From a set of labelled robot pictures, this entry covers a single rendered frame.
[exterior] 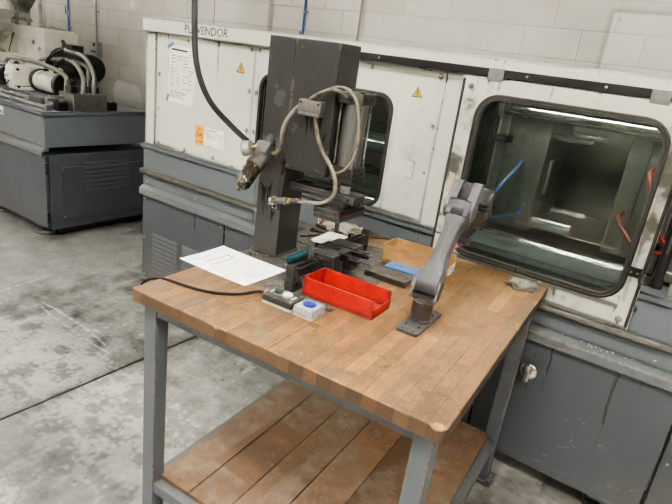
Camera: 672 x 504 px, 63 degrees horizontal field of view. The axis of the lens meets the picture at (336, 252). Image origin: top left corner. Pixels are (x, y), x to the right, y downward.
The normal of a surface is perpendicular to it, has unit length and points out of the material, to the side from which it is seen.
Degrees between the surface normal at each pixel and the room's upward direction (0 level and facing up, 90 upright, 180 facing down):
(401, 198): 90
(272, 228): 90
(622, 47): 90
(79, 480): 0
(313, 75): 90
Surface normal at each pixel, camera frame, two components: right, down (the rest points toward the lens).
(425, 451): -0.51, 0.22
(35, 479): 0.13, -0.93
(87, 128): 0.81, 0.29
